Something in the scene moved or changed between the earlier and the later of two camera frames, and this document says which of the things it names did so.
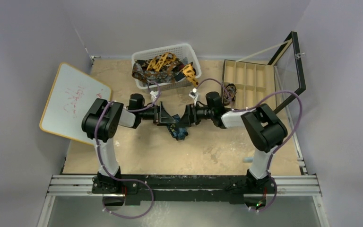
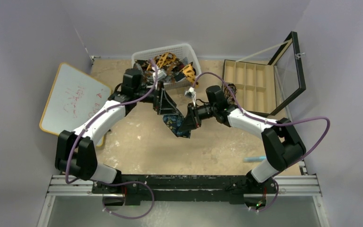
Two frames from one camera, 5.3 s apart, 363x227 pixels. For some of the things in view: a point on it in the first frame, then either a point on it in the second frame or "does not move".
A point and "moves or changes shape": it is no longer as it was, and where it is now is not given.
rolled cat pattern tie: (230, 92) does not move
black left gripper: (159, 116) → (163, 105)
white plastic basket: (185, 50) does not move
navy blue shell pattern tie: (178, 133) moves or changes shape
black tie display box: (248, 85) does not move
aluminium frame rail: (83, 185) does not move
